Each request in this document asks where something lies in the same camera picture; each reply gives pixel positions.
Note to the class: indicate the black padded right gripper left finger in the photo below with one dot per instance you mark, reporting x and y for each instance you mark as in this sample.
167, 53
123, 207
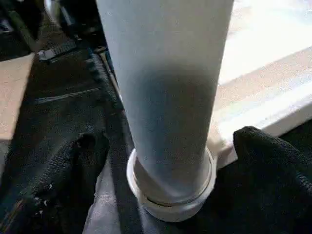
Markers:
53, 185

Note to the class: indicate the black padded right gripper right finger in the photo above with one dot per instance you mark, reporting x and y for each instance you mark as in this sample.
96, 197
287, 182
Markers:
278, 180

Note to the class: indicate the white plastic table top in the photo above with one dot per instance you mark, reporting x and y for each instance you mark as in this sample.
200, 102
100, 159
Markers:
263, 73

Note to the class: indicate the white plastic table leg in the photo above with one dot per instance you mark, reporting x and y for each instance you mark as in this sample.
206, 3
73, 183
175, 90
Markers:
165, 87

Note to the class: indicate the black work mat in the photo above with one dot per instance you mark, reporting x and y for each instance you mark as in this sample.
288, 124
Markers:
68, 107

